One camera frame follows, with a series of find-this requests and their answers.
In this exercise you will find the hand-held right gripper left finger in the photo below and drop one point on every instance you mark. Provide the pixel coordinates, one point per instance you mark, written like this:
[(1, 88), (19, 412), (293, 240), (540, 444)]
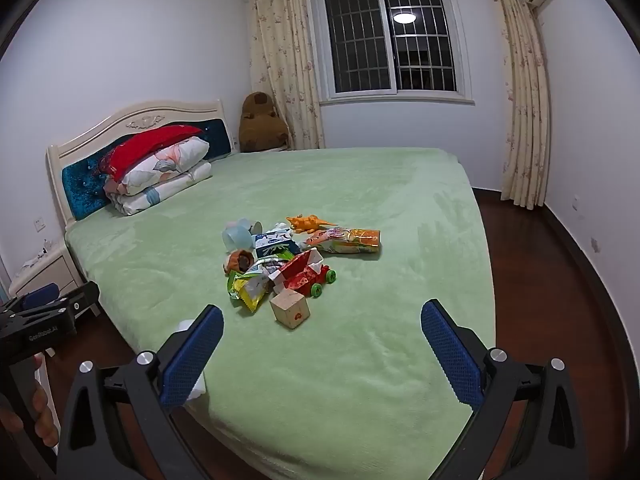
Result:
[(192, 360)]

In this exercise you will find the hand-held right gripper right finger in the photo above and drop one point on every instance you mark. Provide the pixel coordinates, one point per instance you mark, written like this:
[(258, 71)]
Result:
[(450, 350)]

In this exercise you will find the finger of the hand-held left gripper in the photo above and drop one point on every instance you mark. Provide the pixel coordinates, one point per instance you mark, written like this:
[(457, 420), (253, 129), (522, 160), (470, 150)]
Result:
[(82, 297), (42, 291)]

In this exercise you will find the green and yellow snack packet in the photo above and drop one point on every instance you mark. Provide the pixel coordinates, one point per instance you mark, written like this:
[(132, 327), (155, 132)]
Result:
[(250, 287)]

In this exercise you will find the clear blue plastic cup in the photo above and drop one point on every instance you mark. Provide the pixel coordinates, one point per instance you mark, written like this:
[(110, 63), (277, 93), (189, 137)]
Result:
[(237, 237)]

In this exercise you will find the blue and white snack box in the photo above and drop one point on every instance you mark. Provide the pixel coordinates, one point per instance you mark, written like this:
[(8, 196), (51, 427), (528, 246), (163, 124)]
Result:
[(272, 245)]

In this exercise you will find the person's left hand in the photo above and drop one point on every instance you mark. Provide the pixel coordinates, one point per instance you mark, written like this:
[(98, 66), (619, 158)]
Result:
[(45, 420)]

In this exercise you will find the cream nightstand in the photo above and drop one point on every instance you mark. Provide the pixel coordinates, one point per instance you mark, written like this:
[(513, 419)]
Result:
[(50, 272)]

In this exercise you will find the brown round plush item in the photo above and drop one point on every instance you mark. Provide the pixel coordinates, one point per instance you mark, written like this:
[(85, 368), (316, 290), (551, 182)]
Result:
[(240, 261)]

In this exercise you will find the wooden cube block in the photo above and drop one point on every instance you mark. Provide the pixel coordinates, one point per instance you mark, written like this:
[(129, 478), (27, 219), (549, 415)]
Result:
[(290, 310)]

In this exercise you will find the cream and blue bed headboard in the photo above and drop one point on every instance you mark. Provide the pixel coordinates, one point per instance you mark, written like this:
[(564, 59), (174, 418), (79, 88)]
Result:
[(80, 180)]

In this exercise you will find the grey foil wrapper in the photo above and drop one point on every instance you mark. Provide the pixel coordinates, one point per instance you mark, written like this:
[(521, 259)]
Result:
[(275, 264)]

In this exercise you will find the folded floral white quilt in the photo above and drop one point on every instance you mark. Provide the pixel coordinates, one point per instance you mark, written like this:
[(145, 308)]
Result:
[(160, 192)]

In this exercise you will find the red toy car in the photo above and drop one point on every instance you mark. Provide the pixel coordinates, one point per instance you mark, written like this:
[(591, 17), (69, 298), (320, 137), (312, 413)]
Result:
[(305, 275)]

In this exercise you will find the orange snack packet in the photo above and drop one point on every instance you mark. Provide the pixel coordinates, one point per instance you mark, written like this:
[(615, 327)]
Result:
[(350, 241)]

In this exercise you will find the floral white pillow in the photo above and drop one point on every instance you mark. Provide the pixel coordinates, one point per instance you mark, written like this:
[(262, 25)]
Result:
[(170, 162)]

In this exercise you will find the orange toy dinosaur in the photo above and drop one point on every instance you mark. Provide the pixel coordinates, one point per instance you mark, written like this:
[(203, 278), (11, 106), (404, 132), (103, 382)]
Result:
[(307, 222)]

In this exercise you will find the brown plush toy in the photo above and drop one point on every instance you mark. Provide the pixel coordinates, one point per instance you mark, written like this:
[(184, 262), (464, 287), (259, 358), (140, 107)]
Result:
[(261, 125)]

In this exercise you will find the floral cream curtain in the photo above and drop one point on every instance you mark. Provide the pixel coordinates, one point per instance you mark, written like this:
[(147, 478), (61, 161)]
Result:
[(525, 110), (282, 70)]

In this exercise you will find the barred window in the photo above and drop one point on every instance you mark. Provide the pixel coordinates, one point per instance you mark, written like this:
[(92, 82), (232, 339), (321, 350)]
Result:
[(390, 35)]

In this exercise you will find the white wall socket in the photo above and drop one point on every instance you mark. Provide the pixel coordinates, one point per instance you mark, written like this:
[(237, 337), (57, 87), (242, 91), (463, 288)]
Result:
[(39, 225)]

